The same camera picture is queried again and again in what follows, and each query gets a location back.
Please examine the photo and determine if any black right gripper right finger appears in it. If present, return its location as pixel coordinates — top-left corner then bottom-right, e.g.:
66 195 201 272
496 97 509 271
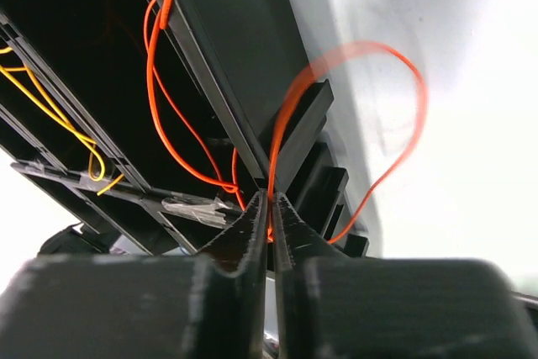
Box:
272 193 537 358

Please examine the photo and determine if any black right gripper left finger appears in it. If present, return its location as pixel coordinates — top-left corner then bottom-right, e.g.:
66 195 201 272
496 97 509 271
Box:
1 192 267 358

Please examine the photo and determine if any orange thin cable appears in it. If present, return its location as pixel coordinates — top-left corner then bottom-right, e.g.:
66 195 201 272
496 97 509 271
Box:
142 0 429 245

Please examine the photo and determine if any yellow thin cable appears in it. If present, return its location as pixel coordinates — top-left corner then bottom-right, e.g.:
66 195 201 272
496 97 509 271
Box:
0 45 126 197

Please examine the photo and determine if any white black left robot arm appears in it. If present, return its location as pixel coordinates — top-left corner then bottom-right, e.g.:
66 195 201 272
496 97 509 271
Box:
38 224 120 255

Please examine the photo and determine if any black six-compartment bin tray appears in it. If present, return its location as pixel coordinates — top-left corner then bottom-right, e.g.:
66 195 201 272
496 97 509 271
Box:
0 0 371 259

